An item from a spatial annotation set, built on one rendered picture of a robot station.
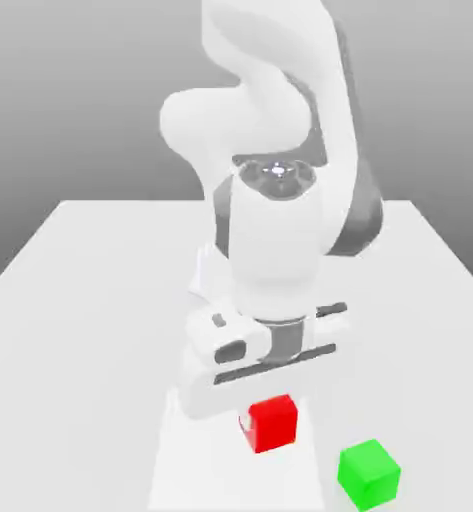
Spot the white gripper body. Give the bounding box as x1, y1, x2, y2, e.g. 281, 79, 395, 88
179, 342, 340, 420

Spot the small red cube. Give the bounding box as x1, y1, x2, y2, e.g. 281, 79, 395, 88
238, 393, 300, 455

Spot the small green cube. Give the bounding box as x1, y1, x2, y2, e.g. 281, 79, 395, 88
336, 438, 402, 512

